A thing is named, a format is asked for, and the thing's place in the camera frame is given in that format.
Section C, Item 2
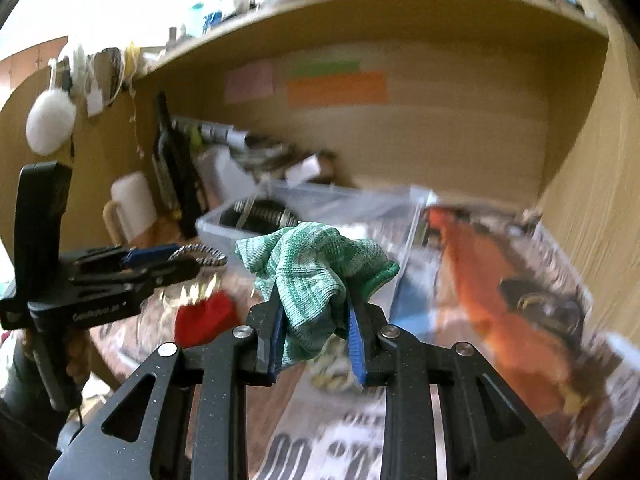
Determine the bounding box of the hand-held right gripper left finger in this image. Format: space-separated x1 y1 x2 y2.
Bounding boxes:
48 287 288 480

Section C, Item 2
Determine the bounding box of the printed newspaper sheet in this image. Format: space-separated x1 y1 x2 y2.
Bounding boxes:
252 195 633 480

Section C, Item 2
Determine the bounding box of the clear plastic storage box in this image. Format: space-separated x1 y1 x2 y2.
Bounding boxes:
195 181 432 311

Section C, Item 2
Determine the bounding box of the wooden desk shelf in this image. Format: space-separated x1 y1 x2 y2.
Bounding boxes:
0 0 640 311

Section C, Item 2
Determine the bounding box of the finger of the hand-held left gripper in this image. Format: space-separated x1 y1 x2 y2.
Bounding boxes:
145 259 202 291
75 243 182 271

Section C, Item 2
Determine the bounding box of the orange sticky note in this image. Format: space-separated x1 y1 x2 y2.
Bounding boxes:
286 73 389 107

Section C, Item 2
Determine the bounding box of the blue white bottle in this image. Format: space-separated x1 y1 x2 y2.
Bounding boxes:
189 0 226 37

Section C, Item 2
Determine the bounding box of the white mug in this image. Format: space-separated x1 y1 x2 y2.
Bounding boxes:
103 171 160 244

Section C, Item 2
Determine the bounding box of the metal chain bracelet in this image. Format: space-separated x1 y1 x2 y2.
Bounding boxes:
168 243 228 269

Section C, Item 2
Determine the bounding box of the dark glass bottle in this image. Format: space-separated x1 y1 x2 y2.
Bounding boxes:
151 91 209 239

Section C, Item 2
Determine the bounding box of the person's left hand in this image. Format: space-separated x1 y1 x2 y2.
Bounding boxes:
21 329 92 386

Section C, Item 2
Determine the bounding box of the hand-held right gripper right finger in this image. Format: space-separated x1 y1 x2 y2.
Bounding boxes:
345 292 583 480

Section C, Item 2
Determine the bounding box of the red cloth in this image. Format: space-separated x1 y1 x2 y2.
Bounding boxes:
174 291 239 349

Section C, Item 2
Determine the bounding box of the metal spring coil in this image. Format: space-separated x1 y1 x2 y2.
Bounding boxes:
219 199 301 232

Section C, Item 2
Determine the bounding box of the green sticky note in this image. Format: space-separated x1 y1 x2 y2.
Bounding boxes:
289 60 362 77

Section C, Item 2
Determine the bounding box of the pink sticky note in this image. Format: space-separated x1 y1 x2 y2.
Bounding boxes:
225 59 275 105

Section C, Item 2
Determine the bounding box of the green white knitted cloth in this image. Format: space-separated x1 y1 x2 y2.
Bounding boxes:
235 222 400 369

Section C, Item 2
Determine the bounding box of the white fluffy pompom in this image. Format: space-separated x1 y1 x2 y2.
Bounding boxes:
26 89 77 155

